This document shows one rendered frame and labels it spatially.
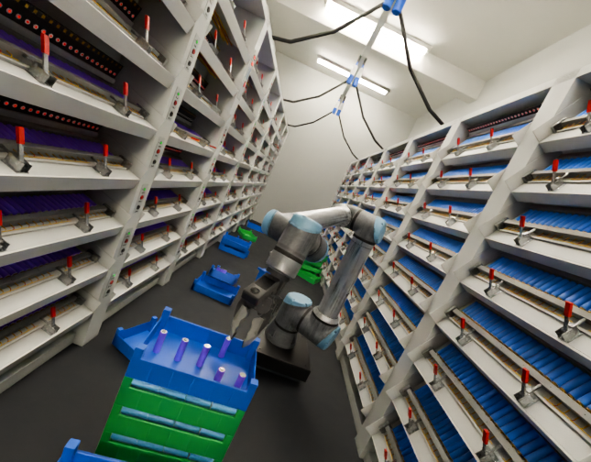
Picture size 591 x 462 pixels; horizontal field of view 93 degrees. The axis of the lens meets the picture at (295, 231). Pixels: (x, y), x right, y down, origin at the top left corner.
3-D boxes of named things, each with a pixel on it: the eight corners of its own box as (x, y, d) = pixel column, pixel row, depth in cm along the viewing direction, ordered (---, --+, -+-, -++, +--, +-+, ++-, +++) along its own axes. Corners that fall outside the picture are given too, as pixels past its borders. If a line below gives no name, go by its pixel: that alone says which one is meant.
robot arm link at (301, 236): (328, 230, 81) (319, 218, 72) (307, 268, 80) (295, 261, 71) (301, 217, 85) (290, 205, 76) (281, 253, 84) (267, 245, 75)
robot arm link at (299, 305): (283, 312, 170) (296, 287, 166) (306, 329, 162) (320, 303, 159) (269, 317, 156) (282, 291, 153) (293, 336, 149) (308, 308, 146)
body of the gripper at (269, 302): (274, 318, 79) (295, 280, 80) (263, 320, 71) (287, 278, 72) (252, 303, 82) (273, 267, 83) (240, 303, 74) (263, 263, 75)
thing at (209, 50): (233, 96, 166) (248, 78, 164) (196, 47, 106) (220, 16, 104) (206, 71, 163) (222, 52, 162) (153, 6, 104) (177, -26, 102)
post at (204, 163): (169, 280, 194) (269, 23, 167) (162, 286, 185) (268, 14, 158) (141, 269, 193) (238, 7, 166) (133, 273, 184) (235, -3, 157)
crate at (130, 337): (192, 364, 132) (198, 350, 131) (157, 386, 114) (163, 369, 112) (149, 329, 143) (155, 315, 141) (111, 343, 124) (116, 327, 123)
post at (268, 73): (202, 256, 263) (278, 70, 237) (199, 258, 254) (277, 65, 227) (182, 247, 262) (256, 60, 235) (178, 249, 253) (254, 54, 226)
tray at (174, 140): (209, 158, 171) (219, 146, 170) (162, 143, 112) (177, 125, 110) (183, 135, 169) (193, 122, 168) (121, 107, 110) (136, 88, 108)
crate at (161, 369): (250, 359, 90) (260, 337, 89) (246, 412, 70) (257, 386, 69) (157, 328, 85) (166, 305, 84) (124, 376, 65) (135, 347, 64)
